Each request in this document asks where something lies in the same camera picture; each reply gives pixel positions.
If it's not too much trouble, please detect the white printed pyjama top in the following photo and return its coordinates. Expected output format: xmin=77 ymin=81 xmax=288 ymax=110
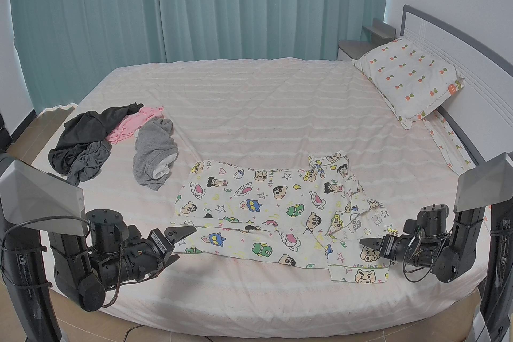
xmin=173 ymin=150 xmax=397 ymax=285

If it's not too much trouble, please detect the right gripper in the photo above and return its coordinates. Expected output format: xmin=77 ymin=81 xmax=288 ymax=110
xmin=359 ymin=234 xmax=403 ymax=261

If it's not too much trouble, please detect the grey white bedside table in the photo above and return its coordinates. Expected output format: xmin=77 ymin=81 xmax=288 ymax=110
xmin=338 ymin=18 xmax=397 ymax=61

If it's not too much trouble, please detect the black cable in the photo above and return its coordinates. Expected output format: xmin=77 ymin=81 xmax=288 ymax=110
xmin=403 ymin=264 xmax=433 ymax=285
xmin=2 ymin=215 xmax=92 ymax=239
xmin=124 ymin=325 xmax=146 ymax=342

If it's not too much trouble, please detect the grey sweater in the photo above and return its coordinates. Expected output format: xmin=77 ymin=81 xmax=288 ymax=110
xmin=132 ymin=117 xmax=179 ymax=192

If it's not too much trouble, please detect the pink garment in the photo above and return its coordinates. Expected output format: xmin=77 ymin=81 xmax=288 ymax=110
xmin=105 ymin=105 xmax=165 ymax=145

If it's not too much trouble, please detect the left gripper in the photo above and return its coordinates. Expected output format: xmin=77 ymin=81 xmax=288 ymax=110
xmin=150 ymin=226 xmax=197 ymax=265

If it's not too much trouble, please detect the white printed pillow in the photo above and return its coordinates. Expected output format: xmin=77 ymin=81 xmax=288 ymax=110
xmin=352 ymin=37 xmax=466 ymax=129

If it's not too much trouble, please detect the dark grey garment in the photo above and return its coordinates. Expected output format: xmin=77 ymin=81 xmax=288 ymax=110
xmin=66 ymin=140 xmax=113 ymax=186

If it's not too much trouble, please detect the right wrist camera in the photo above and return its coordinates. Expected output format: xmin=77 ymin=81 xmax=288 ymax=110
xmin=403 ymin=218 xmax=421 ymax=238

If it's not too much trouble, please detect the black garment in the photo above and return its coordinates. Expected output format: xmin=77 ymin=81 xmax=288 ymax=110
xmin=48 ymin=103 xmax=144 ymax=177

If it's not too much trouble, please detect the bed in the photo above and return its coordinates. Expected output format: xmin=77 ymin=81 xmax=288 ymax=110
xmin=0 ymin=5 xmax=513 ymax=333

